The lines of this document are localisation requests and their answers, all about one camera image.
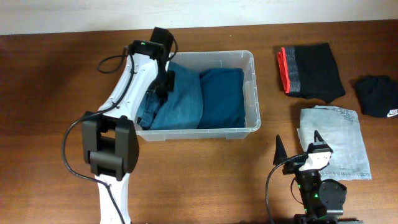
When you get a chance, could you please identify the dark teal shirt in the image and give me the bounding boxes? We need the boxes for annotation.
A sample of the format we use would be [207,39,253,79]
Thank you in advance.
[198,68,246,129]

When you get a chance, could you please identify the blue denim jeans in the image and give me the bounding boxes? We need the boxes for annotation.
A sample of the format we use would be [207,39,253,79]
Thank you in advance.
[137,62,203,130]

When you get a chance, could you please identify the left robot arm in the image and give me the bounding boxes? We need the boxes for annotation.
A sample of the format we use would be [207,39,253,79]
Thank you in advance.
[80,38,178,223]

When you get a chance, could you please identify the folded light grey jeans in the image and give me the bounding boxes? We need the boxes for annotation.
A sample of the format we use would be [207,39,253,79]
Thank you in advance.
[297,105,372,180]

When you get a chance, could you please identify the clear plastic storage bin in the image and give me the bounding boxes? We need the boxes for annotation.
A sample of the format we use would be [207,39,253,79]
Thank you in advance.
[135,50,261,142]

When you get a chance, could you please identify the black garment white logo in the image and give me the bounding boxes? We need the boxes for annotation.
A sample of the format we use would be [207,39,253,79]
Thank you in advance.
[354,75,397,118]

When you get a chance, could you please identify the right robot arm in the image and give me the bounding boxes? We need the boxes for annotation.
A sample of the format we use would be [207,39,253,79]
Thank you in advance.
[266,131,363,224]

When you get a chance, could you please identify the black shorts red waistband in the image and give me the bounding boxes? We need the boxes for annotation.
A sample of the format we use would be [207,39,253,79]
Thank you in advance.
[277,43,346,103]

